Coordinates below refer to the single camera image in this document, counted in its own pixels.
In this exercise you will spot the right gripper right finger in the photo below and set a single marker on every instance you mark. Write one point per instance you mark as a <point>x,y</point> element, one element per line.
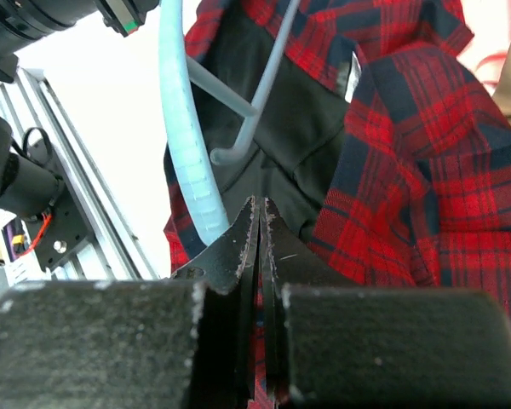
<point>284,259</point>

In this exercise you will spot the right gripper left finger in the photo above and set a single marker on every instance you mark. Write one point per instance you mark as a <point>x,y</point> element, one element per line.
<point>226,273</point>

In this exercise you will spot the blue hanger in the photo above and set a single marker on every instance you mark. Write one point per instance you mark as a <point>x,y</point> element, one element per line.
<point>192,162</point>

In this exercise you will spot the red navy plaid skirt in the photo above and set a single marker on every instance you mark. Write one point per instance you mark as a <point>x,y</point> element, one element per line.
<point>419,189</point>

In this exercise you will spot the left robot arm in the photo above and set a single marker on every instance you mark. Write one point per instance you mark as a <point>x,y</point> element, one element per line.
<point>28,187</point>

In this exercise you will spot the pink skirt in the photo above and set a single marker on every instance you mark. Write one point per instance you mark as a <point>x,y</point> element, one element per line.
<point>490,23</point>

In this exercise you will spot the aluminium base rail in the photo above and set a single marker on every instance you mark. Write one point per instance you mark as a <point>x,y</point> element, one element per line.
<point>84,235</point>

